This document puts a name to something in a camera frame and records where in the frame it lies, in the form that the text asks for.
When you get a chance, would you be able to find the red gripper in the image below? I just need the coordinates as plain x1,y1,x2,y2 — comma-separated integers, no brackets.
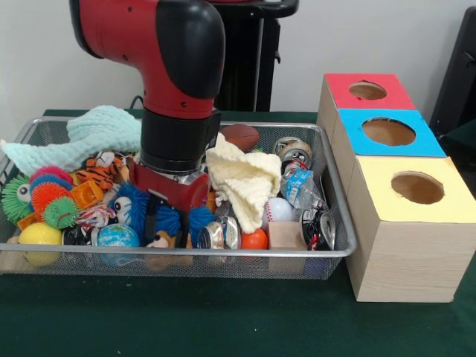
128,161,211,249

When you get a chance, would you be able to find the brown teddy bear plush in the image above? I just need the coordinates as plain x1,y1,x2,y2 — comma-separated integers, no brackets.
146,229,194,269

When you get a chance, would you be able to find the wooden box with three holes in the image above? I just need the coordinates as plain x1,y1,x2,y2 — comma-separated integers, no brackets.
316,72,476,303

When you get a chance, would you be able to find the blue spiky ball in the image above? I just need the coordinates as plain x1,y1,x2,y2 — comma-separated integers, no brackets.
154,204,216,242

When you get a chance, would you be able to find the blue spiky toy with eyes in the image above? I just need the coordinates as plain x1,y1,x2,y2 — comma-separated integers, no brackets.
111,181,149,235

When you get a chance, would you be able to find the globe print ball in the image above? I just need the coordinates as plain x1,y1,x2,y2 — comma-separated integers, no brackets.
97,222,141,266

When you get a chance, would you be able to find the tiger plush toy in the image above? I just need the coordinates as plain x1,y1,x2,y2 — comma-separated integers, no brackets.
76,148,129,193

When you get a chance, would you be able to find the orange ball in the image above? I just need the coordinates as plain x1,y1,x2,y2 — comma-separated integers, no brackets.
239,227,269,251

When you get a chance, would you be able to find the cream knitted cloth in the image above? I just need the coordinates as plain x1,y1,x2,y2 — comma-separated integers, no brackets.
205,132,283,234

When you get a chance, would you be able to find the dark green tablecloth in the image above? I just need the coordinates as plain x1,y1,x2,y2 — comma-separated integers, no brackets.
438,118,476,168
0,108,476,357

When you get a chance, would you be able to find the brown toy football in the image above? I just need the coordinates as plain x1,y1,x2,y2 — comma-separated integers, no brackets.
221,124,260,152

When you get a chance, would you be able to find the wooden block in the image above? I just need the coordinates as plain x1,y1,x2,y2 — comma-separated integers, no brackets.
267,221,308,274

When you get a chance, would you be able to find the mint green knitted cloth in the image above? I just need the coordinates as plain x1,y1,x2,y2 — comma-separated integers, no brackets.
0,104,143,176

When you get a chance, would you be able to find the yellow ball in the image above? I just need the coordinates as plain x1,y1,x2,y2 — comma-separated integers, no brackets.
17,222,63,267

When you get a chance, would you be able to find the black upright panel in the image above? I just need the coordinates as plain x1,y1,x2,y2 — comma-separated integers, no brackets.
429,5,476,129

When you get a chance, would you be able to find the shallow wire mesh bin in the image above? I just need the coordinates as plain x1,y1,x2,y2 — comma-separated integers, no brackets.
0,116,358,280

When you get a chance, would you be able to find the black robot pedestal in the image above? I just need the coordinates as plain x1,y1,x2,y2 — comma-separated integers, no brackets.
208,0,304,112

